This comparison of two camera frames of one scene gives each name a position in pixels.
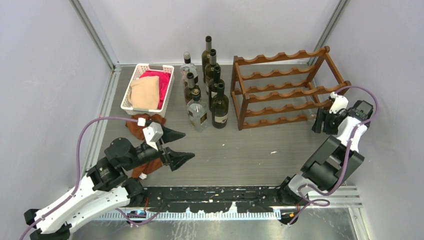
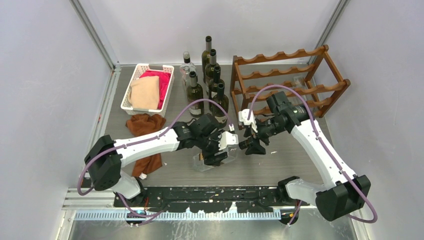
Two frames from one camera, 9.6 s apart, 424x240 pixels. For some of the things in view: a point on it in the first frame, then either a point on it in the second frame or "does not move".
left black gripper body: [147, 153] -> [210, 147]
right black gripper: [323, 116] -> [254, 146]
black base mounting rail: [214, 198] does not move
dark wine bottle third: [209, 69] does not move
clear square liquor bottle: [197, 109] -> [198, 162]
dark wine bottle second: [213, 85] does not move
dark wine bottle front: [220, 108] does not move
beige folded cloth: [144, 93] does not move
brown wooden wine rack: [283, 89] does not move
